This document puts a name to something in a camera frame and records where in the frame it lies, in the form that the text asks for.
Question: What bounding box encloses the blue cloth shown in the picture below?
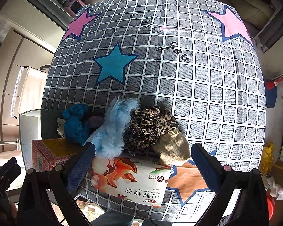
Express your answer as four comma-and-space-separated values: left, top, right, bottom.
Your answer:
62, 104, 90, 146

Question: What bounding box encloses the light blue fluffy plush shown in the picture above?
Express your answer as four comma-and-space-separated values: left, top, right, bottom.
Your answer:
86, 97, 139, 159

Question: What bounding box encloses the leopard print cloth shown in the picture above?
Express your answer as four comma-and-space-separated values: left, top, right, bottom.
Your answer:
123, 106, 178, 156

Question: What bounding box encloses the red patterned cardboard box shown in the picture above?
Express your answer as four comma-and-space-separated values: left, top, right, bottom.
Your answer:
32, 138, 82, 172

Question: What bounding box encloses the yellow plastic bag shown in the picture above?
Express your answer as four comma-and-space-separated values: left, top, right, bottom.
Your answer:
259, 142, 282, 176

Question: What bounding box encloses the red plastic basin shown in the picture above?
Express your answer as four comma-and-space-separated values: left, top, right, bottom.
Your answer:
266, 193, 275, 220

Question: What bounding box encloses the beige knitted pouch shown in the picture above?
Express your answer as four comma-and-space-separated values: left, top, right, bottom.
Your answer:
152, 128, 191, 166

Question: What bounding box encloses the white open storage box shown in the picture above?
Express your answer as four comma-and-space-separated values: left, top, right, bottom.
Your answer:
19, 109, 62, 170

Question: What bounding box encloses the white orange squirrel snack bag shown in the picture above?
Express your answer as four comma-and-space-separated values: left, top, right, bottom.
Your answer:
91, 157, 171, 207

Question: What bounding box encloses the grey checked star tablecloth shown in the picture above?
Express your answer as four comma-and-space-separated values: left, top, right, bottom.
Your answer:
41, 0, 267, 223

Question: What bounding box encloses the pink plastic stool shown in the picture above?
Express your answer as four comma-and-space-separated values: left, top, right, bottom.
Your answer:
63, 0, 86, 18

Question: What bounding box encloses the cream sofa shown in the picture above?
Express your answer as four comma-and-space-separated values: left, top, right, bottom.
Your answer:
230, 0, 275, 29

